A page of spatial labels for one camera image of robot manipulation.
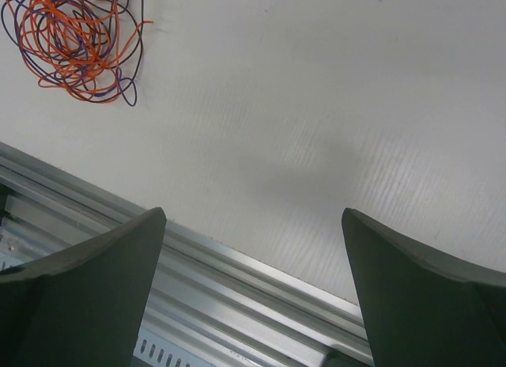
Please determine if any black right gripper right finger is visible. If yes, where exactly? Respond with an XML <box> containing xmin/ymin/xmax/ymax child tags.
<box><xmin>342</xmin><ymin>208</ymin><xmax>505</xmax><ymax>366</ymax></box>

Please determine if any aluminium frame rail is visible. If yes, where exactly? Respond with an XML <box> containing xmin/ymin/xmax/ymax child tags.
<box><xmin>1</xmin><ymin>145</ymin><xmax>373</xmax><ymax>366</ymax></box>

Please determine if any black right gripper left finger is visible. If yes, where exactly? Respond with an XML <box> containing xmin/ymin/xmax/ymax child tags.
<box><xmin>1</xmin><ymin>208</ymin><xmax>166</xmax><ymax>366</ymax></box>

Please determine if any purple cable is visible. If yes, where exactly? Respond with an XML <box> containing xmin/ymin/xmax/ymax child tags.
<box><xmin>0</xmin><ymin>0</ymin><xmax>138</xmax><ymax>108</ymax></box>

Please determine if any white slotted cable duct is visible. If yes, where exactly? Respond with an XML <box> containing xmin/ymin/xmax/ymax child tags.
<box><xmin>130</xmin><ymin>334</ymin><xmax>202</xmax><ymax>367</ymax></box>

